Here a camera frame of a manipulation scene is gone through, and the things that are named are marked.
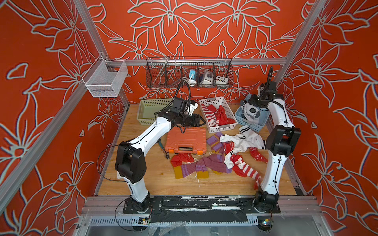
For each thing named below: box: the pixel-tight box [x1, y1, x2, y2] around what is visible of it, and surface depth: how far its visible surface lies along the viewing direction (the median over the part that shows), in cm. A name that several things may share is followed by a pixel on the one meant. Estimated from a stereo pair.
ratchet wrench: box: [158, 139, 170, 160], surface depth 93 cm
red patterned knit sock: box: [223, 140, 235, 156], surface depth 94 cm
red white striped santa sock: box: [230, 154, 261, 190], surface depth 85 cm
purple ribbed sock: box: [173, 153, 233, 179], surface depth 86 cm
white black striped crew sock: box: [219, 125, 267, 159], surface depth 95 cm
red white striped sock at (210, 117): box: [201, 105, 220, 128], surface depth 105 cm
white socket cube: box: [201, 70, 214, 85], surface depth 93 cm
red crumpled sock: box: [170, 152, 194, 168], surface depth 90 cm
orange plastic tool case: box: [164, 125, 208, 155], surface depth 94 cm
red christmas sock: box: [215, 105, 236, 126], surface depth 105 cm
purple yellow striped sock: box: [206, 131, 225, 154], surface depth 96 cm
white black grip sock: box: [241, 102, 260, 121], surface depth 109 cm
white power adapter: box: [181, 69, 197, 88], surface depth 85 cm
